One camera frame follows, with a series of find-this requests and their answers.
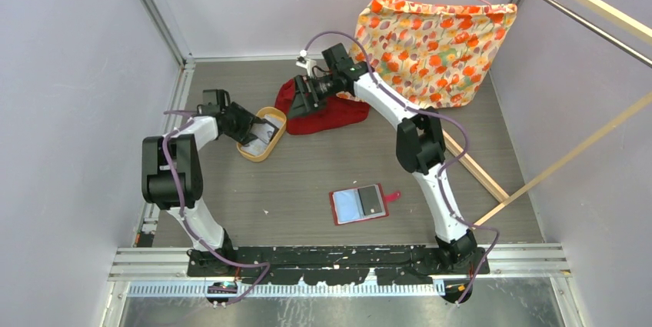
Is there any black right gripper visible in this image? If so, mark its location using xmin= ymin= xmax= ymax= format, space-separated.
xmin=286 ymin=72 xmax=338 ymax=122

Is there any yellow oval tray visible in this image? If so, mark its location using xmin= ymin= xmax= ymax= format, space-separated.
xmin=236 ymin=106 xmax=288 ymax=164

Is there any red leather card holder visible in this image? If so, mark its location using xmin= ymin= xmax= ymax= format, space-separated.
xmin=328 ymin=183 xmax=401 ymax=225

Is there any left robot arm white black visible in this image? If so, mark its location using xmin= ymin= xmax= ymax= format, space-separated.
xmin=141 ymin=89 xmax=287 ymax=276

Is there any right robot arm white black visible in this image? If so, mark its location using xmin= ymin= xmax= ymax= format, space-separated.
xmin=288 ymin=44 xmax=485 ymax=274

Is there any white card in tray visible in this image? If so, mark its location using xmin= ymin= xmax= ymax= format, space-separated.
xmin=241 ymin=113 xmax=286 ymax=158

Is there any red crumpled cloth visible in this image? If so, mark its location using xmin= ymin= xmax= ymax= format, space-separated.
xmin=274 ymin=79 xmax=371 ymax=135

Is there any floral orange pillowcase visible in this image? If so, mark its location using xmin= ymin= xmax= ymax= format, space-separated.
xmin=349 ymin=0 xmax=517 ymax=108

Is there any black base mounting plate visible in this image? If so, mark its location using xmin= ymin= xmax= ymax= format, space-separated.
xmin=186 ymin=245 xmax=490 ymax=286

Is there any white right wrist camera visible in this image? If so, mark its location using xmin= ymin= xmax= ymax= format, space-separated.
xmin=295 ymin=49 xmax=317 ymax=78

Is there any metal rail rod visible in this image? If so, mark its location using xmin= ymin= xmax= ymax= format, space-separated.
xmin=541 ymin=0 xmax=651 ymax=68

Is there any wooden rack frame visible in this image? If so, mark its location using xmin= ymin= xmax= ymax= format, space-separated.
xmin=425 ymin=0 xmax=651 ymax=232

